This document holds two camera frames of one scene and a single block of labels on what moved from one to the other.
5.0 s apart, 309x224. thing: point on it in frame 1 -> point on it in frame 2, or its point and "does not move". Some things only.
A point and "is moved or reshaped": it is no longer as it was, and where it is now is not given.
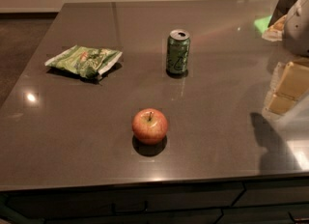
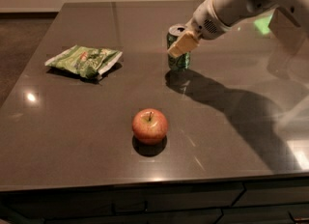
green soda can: x=178 y=51 is moved or reshaped
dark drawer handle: x=128 y=212 does not move
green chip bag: x=85 y=61 does not move
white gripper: x=297 y=28 -> x=203 y=23
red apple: x=150 y=126 does not move
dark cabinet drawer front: x=179 y=205 does not move
